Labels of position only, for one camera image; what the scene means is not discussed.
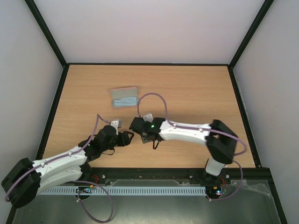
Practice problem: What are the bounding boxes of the black round sunglasses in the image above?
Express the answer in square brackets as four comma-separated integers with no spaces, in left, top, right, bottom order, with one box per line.
[141,135,156,144]

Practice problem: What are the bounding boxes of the light blue cleaning cloth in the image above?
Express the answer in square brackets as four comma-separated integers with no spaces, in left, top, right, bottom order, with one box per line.
[112,97,138,108]

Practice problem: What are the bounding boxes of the pink glasses case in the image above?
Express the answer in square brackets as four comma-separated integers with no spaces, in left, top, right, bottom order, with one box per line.
[110,87,139,108]

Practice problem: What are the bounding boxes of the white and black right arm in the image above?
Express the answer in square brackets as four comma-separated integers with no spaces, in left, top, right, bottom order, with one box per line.
[129,117,238,183]

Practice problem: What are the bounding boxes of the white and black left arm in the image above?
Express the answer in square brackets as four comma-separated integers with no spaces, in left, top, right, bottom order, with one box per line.
[1,125,134,208]

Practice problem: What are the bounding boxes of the grey metal front plate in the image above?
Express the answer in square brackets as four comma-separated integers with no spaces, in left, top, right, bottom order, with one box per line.
[13,183,280,224]

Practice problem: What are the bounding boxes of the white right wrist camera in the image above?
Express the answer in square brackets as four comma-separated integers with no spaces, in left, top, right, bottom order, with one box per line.
[142,113,153,123]

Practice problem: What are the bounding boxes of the white slotted cable duct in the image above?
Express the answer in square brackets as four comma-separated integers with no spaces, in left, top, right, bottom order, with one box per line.
[41,186,206,196]

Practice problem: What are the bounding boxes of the black front mounting rail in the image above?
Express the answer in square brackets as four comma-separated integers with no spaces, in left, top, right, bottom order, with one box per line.
[23,166,271,185]

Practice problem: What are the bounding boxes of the black left corner post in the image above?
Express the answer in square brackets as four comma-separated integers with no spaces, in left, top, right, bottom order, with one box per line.
[25,0,67,67]

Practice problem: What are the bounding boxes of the black frame corner post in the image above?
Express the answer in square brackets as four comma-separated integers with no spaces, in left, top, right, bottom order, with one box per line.
[228,0,274,70]

